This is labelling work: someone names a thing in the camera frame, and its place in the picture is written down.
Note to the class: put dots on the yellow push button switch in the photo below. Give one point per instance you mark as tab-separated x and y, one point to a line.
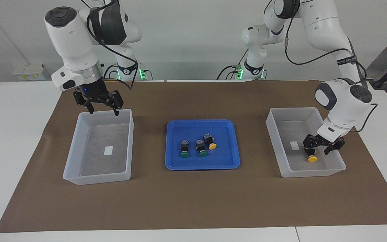
312	159
210	142

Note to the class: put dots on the small white label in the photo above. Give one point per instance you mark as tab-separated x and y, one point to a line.
294	145
108	151

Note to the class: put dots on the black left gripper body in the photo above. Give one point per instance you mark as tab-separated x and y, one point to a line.
326	143

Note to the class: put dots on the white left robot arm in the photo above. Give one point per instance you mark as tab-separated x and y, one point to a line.
344	101

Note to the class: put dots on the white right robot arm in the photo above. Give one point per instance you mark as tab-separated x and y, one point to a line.
69	40

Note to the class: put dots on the brown table mat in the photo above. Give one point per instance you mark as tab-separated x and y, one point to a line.
193	201

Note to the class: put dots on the translucent white plastic box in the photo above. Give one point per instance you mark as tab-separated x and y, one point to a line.
96	164
291	164

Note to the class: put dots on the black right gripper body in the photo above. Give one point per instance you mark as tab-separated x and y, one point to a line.
94	90

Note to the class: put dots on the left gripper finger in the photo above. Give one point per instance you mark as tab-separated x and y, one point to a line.
309	143
338	148

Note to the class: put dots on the blue plastic tray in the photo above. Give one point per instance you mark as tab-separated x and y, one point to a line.
180	161

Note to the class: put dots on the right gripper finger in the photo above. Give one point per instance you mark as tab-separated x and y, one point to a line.
116	101
88	105

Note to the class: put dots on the green push button switch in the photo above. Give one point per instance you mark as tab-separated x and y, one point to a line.
201	148
184	149

